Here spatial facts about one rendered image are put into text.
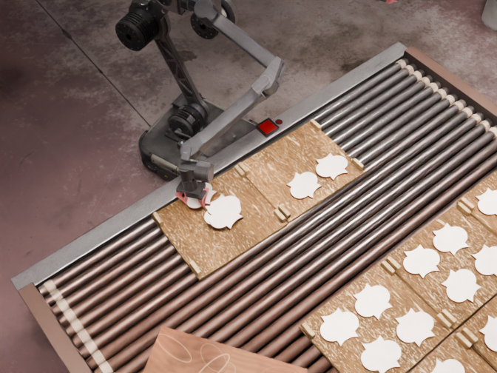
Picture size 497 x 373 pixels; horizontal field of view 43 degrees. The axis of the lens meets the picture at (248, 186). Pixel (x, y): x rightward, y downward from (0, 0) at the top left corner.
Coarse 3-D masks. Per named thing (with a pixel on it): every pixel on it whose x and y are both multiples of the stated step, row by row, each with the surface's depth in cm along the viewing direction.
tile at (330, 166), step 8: (320, 160) 260; (328, 160) 260; (336, 160) 260; (344, 160) 260; (320, 168) 257; (328, 168) 257; (336, 168) 257; (344, 168) 257; (320, 176) 256; (328, 176) 255; (336, 176) 255
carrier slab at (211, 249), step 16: (224, 176) 257; (224, 192) 252; (240, 192) 252; (256, 192) 252; (176, 208) 248; (256, 208) 247; (272, 208) 247; (176, 224) 243; (192, 224) 243; (240, 224) 243; (256, 224) 243; (272, 224) 243; (176, 240) 239; (192, 240) 239; (208, 240) 239; (224, 240) 239; (240, 240) 239; (256, 240) 239; (192, 256) 235; (208, 256) 235; (224, 256) 235; (208, 272) 231
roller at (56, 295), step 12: (408, 72) 295; (384, 84) 289; (360, 96) 285; (372, 96) 286; (348, 108) 281; (324, 120) 277; (336, 120) 278; (156, 228) 244; (144, 240) 241; (120, 252) 238; (132, 252) 240; (96, 264) 236; (108, 264) 236; (84, 276) 232; (96, 276) 234; (60, 288) 230; (72, 288) 230; (48, 300) 227
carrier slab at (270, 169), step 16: (304, 128) 272; (272, 144) 266; (288, 144) 266; (304, 144) 266; (320, 144) 266; (336, 144) 266; (256, 160) 262; (272, 160) 261; (288, 160) 261; (304, 160) 261; (256, 176) 257; (272, 176) 257; (288, 176) 256; (352, 176) 256; (272, 192) 252; (288, 192) 252; (320, 192) 252; (288, 208) 247; (304, 208) 247
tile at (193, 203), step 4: (208, 184) 252; (208, 192) 249; (212, 192) 249; (216, 192) 249; (208, 196) 247; (212, 196) 248; (188, 200) 247; (192, 200) 247; (196, 200) 247; (208, 200) 246; (188, 204) 246; (192, 204) 245; (196, 204) 245; (208, 204) 245; (192, 208) 244; (196, 208) 244; (200, 208) 245
